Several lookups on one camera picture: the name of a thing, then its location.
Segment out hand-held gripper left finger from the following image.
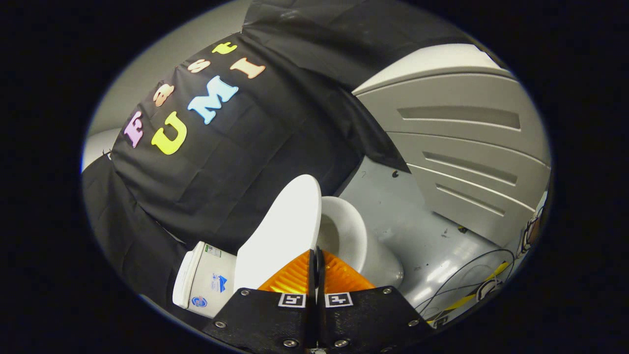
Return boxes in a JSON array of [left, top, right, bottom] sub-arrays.
[[202, 247, 320, 354]]

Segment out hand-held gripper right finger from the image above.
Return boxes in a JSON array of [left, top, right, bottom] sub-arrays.
[[317, 247, 437, 354]]

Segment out yellow floor strip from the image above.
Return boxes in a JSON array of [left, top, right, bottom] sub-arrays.
[[427, 261, 512, 325]]

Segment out black backdrop cloth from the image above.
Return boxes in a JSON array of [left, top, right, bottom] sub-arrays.
[[81, 0, 472, 325]]

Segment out white slotted cabinet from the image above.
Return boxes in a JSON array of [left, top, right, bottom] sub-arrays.
[[354, 43, 552, 246]]

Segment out thin black cable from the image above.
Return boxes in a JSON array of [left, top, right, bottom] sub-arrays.
[[415, 248, 516, 315]]

